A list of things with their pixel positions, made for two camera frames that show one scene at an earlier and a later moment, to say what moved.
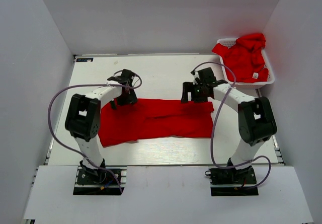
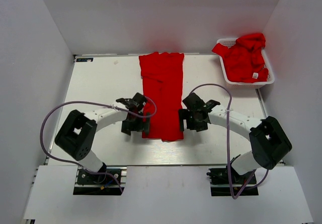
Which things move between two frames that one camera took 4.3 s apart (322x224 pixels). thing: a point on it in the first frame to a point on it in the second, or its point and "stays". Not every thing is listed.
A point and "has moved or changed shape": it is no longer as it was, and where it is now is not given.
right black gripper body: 201,96 to 194,124
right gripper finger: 189,87 to 182,115
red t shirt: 147,119 has moved or changed shape
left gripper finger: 126,98 to 128,126
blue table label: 84,59 stays
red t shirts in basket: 244,60 stays
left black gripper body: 131,89 to 139,122
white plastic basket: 229,42 stays
